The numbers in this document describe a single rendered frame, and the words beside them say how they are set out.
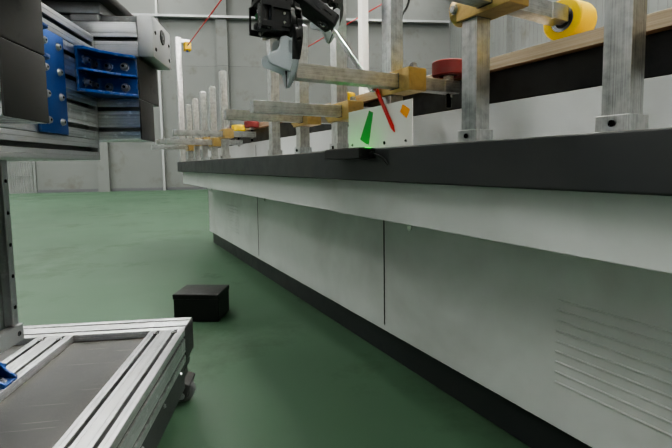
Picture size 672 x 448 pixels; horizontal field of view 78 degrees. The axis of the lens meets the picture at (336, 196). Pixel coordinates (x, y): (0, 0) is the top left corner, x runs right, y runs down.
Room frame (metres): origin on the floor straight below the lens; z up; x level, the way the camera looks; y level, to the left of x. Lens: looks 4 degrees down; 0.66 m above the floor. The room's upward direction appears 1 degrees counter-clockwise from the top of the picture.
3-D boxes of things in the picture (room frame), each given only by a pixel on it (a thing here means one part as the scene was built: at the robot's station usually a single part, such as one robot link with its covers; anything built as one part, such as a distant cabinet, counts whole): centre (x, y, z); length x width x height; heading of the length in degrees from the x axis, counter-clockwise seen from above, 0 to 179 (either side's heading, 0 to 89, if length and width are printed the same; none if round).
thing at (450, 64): (1.03, -0.28, 0.85); 0.08 x 0.08 x 0.11
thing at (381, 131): (1.01, -0.10, 0.75); 0.26 x 0.01 x 0.10; 30
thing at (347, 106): (1.20, -0.02, 0.81); 0.14 x 0.06 x 0.05; 30
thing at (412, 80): (0.98, -0.15, 0.85); 0.14 x 0.06 x 0.05; 30
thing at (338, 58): (1.22, -0.01, 0.90); 0.04 x 0.04 x 0.48; 30
